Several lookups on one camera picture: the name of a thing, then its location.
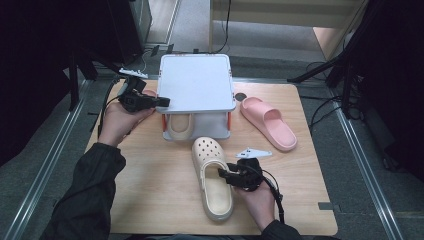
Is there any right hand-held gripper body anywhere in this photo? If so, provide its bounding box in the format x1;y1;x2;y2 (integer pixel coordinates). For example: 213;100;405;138
235;147;273;192

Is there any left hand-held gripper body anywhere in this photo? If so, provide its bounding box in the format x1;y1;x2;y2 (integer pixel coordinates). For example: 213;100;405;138
118;68;153;113

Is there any cream clog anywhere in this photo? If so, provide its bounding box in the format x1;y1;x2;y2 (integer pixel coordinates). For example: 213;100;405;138
191;136;234;223
166;113;195;142

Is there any white two-tier shoe rack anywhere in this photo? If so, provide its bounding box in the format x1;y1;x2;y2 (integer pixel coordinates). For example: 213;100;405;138
154;53;237;142

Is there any person's left hand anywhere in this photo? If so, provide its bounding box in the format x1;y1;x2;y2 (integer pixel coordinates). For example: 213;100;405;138
97;100;157;148

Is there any person's right hand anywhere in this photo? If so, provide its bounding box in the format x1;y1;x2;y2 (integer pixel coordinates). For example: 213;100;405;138
234;181;280;231

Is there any black metal stand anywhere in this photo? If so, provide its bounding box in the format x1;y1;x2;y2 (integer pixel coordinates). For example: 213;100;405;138
66;46;134;113

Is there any grey cabinet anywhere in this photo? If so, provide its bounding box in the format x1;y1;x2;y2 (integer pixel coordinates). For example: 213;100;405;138
129;0;153;46

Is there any black curtain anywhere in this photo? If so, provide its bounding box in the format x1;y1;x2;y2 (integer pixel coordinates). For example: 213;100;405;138
0;0;144;168
349;0;424;183

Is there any black tripod stand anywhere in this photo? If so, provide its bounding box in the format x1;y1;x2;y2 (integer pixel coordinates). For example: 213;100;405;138
287;0;371;118

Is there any beige wooden partition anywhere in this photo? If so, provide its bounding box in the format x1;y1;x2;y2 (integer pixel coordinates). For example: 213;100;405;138
209;0;369;61

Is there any white floor cable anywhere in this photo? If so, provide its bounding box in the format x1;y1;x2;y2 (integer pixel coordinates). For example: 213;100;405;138
121;49;148;73

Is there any black floor cable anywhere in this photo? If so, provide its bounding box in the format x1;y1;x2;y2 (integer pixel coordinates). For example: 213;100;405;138
308;94;364;131

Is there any metal floor rail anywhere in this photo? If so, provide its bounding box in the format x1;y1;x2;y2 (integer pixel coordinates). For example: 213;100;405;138
333;106;406;240
3;79;93;240

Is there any black hanging cable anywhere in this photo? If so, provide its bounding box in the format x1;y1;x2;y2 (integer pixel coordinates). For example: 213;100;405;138
213;0;233;54

